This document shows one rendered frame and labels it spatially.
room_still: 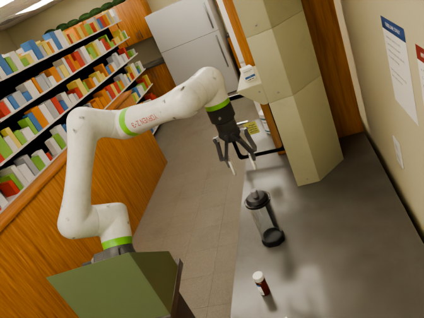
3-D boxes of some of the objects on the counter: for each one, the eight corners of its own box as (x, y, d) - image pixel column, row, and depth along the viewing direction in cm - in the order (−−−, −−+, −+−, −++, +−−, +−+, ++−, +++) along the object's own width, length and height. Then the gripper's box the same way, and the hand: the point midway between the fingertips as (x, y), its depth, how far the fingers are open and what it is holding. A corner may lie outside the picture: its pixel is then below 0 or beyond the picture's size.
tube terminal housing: (337, 142, 200) (300, 4, 167) (349, 173, 172) (306, 15, 140) (293, 154, 208) (249, 24, 175) (298, 187, 180) (245, 38, 147)
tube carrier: (284, 226, 157) (269, 187, 148) (286, 243, 148) (269, 203, 139) (260, 231, 160) (245, 194, 151) (260, 248, 151) (243, 210, 142)
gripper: (250, 106, 129) (270, 159, 139) (199, 123, 135) (221, 172, 145) (250, 115, 123) (270, 169, 133) (196, 132, 129) (219, 182, 139)
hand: (243, 164), depth 138 cm, fingers open, 7 cm apart
